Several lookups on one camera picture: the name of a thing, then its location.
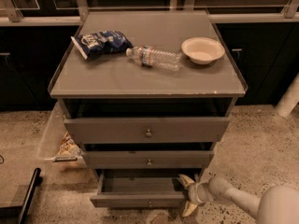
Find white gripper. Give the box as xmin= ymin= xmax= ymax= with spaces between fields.
xmin=178 ymin=174 xmax=208 ymax=217

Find grey bottom drawer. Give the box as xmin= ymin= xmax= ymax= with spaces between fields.
xmin=90 ymin=168 xmax=201 ymax=208

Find grey drawer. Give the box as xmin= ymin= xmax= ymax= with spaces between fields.
xmin=64 ymin=117 xmax=229 ymax=144
xmin=82 ymin=150 xmax=214 ymax=169
xmin=90 ymin=168 xmax=201 ymax=208

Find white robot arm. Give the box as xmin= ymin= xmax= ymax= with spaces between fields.
xmin=178 ymin=174 xmax=299 ymax=224

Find grey middle drawer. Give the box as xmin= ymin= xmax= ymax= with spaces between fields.
xmin=82 ymin=150 xmax=214 ymax=169

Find grey drawer cabinet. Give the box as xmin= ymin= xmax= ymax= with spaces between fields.
xmin=47 ymin=10 xmax=249 ymax=185

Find grey top drawer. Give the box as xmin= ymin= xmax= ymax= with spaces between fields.
xmin=64 ymin=117 xmax=229 ymax=144

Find snack bags in bin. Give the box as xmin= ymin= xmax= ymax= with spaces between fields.
xmin=58 ymin=132 xmax=81 ymax=157

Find clear plastic storage bin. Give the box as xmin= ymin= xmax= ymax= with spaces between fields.
xmin=36 ymin=103 xmax=86 ymax=170

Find clear plastic water bottle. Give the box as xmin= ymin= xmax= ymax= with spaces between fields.
xmin=126 ymin=46 xmax=181 ymax=72

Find white bowl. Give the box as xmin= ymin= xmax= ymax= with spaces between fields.
xmin=181 ymin=37 xmax=225 ymax=65

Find black bar object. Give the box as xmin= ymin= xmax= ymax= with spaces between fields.
xmin=17 ymin=168 xmax=42 ymax=224

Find blue chip bag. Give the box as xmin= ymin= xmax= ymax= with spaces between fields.
xmin=71 ymin=30 xmax=133 ymax=60

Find white post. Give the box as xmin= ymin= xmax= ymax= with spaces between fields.
xmin=275 ymin=73 xmax=299 ymax=118

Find dark wall cabinets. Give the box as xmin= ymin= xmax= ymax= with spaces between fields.
xmin=0 ymin=22 xmax=299 ymax=111

